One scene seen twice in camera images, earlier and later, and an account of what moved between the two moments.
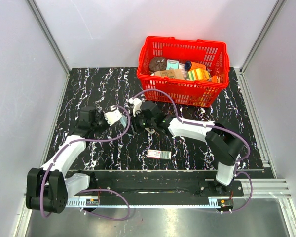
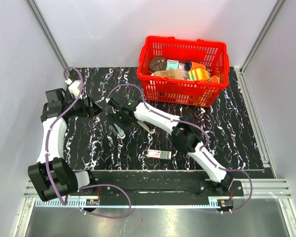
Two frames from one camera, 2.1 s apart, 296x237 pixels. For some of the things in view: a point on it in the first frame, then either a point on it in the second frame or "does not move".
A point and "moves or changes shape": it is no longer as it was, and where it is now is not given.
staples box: (159, 154) does not move
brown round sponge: (157, 64) does not move
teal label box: (172, 64) does not move
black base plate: (157, 184) does not move
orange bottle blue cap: (190, 65) does not move
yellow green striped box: (199, 74) does not move
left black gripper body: (100, 125) → (82, 110)
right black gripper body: (144, 122) → (117, 116)
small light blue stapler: (123, 120) moves or changes shape
